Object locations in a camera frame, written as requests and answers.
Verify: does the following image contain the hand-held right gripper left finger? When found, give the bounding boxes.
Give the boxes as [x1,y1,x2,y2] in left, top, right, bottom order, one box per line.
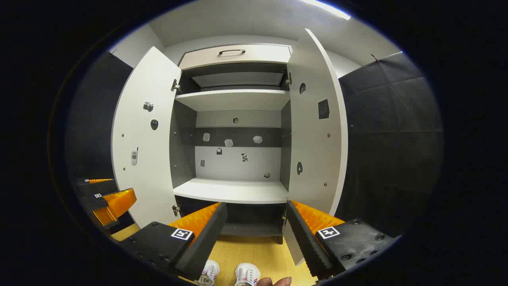
[118,202,228,281]

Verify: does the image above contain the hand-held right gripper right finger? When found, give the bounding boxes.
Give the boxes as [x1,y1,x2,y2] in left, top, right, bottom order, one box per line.
[286,199,398,279]

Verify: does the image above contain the white shoe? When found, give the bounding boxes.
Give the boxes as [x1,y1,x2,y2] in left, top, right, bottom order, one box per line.
[234,263,261,286]
[194,260,219,286]

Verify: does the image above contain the white shoe cabinet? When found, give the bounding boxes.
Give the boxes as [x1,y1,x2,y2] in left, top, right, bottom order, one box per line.
[170,43,294,245]

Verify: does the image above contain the white cabinet drawer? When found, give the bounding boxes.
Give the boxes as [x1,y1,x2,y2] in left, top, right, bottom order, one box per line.
[177,44,293,71]

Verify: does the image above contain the ceiling light strip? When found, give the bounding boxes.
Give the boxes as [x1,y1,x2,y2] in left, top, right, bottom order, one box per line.
[300,0,352,20]

